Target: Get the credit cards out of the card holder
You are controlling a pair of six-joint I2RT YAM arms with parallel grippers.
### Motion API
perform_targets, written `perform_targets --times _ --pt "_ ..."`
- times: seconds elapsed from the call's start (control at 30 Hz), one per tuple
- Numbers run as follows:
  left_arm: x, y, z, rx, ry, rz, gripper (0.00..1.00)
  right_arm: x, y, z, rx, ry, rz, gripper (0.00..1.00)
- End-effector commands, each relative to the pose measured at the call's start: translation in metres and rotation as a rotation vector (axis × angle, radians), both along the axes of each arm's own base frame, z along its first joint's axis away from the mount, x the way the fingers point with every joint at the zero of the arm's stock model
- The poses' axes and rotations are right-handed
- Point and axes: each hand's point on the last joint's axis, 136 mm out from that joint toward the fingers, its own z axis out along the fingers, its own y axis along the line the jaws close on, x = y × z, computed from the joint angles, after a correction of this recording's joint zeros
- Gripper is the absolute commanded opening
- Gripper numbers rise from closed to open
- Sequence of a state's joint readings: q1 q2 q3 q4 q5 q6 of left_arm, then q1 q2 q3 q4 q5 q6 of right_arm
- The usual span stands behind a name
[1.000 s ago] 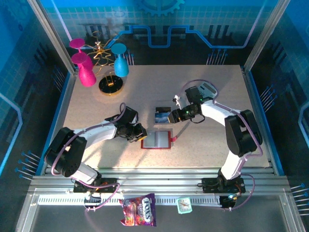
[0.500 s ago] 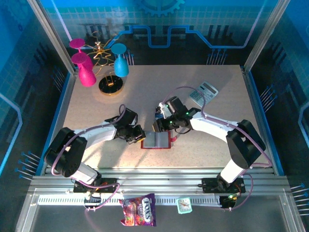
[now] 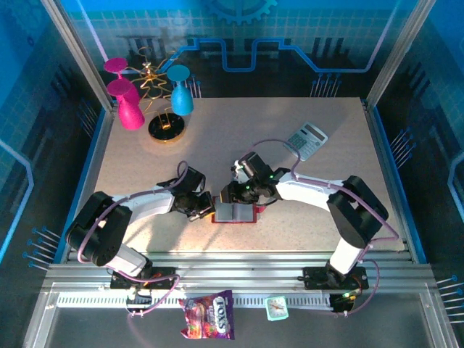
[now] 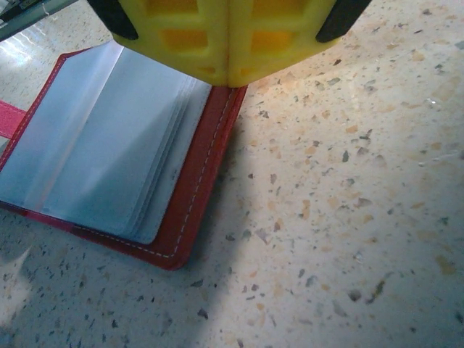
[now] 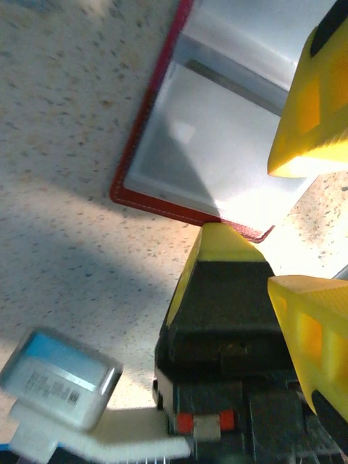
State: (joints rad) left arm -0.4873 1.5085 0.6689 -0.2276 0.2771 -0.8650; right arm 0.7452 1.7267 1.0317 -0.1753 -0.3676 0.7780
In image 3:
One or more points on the red card holder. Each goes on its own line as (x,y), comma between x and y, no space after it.
(235,214)

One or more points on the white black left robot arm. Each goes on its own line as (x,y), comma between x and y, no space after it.
(152,206)

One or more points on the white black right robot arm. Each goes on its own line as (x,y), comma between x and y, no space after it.
(308,190)

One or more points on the grey desk calculator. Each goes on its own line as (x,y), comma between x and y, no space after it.
(311,137)

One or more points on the purple candy bag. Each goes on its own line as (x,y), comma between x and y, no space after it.
(206,315)

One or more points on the blue wine glass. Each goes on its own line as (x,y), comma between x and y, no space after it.
(181,101)

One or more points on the small teal alarm clock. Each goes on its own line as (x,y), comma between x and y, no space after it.
(276,307)

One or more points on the pink wine glass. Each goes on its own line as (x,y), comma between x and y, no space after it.
(116,65)
(128,112)

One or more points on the small black electronics box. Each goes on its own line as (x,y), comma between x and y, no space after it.
(342,304)

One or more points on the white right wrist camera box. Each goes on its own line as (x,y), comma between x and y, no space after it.
(237,172)

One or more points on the aluminium enclosure frame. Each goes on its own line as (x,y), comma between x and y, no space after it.
(232,262)

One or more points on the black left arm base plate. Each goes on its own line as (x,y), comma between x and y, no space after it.
(165,275)

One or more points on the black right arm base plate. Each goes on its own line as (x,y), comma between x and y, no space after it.
(315,277)

